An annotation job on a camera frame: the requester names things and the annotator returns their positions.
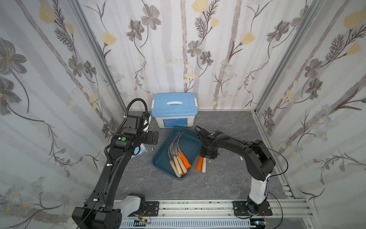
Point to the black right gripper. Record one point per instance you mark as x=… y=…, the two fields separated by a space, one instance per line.
x=208 y=153

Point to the teal plastic tray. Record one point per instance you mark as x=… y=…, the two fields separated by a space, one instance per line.
x=189 y=144

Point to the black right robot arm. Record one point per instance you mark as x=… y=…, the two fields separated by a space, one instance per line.
x=258 y=159

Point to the wooden handle sickle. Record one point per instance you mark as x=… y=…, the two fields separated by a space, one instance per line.
x=184 y=170
x=174 y=161
x=169 y=156
x=203 y=168

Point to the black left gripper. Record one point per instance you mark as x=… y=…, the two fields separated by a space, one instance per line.
x=154 y=137

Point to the bagged blue face masks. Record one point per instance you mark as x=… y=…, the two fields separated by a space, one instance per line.
x=139 y=150

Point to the white box with blue lid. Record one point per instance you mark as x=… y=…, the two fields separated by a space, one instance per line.
x=174 y=109

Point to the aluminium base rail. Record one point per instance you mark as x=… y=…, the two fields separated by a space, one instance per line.
x=221 y=214

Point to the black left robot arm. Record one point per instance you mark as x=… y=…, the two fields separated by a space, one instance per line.
x=114 y=177

